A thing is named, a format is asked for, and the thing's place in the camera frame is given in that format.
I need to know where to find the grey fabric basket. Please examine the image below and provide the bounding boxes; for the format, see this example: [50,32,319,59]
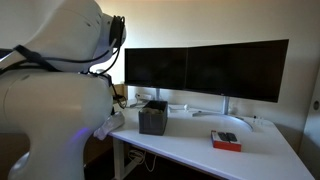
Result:
[138,99,169,137]

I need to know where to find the white shirt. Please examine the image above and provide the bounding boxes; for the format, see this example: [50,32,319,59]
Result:
[92,111,126,141]

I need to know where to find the white desk adapter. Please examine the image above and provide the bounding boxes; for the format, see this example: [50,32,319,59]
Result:
[134,92,153,103]

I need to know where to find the smaller black monitor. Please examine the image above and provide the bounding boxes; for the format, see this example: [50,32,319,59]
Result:
[124,47,190,91]

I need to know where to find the white flat desk device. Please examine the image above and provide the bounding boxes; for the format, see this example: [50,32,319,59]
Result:
[168,103,190,113]

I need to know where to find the light wooden side table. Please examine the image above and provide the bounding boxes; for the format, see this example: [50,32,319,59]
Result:
[113,83,129,100]

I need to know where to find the curved silver monitor stand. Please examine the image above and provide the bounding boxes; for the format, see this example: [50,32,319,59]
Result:
[191,95,255,132]

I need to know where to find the white desk leg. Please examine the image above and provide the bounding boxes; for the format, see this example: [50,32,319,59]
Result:
[112,136,142,180]

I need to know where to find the larger black monitor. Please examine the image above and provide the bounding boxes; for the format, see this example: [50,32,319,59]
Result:
[185,38,290,104]

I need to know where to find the red white controller box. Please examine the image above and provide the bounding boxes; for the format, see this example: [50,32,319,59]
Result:
[210,129,243,153]

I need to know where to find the small clear desk item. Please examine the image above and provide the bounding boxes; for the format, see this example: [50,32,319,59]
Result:
[252,114,265,127]

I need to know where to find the grey door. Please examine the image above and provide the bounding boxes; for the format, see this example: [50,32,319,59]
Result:
[297,64,320,180]

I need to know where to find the thin grey desk cable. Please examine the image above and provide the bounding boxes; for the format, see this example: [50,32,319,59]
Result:
[127,99,139,109]

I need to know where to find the white cables under desk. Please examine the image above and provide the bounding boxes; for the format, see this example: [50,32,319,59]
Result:
[127,148,158,173]

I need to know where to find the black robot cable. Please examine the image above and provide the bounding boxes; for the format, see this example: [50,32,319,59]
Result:
[0,14,128,110]

